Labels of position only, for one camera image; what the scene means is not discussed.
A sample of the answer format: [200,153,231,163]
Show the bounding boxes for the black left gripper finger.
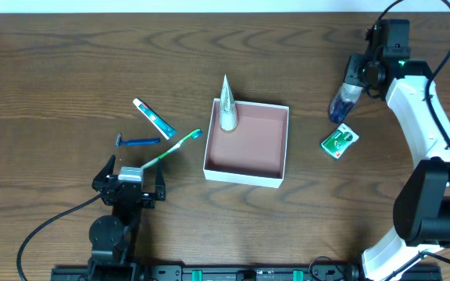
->
[91,155,116,191]
[155,161,166,201]

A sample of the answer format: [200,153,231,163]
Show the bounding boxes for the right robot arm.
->
[345,18,450,280]

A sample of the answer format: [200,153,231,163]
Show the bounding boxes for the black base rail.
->
[51,261,443,281]

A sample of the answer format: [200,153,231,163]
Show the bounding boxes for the white conical tube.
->
[219,75,238,132]

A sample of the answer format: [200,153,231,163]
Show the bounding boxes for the clear bottle with blue liquid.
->
[329,83,363,123]

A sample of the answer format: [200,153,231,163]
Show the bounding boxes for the small toothpaste tube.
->
[133,98,177,140]

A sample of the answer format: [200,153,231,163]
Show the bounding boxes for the left black cable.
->
[16,193,105,281]

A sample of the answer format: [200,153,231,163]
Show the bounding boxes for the green white toothbrush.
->
[141,129,203,170]

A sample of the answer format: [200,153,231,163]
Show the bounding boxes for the green Dettol soap packet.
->
[320,123,359,160]

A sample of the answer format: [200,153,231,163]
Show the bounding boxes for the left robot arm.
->
[84,155,166,281]

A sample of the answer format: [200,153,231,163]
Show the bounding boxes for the white box with pink interior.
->
[203,98,289,188]

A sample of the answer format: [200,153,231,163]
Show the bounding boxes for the blue disposable razor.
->
[115,133,161,148]

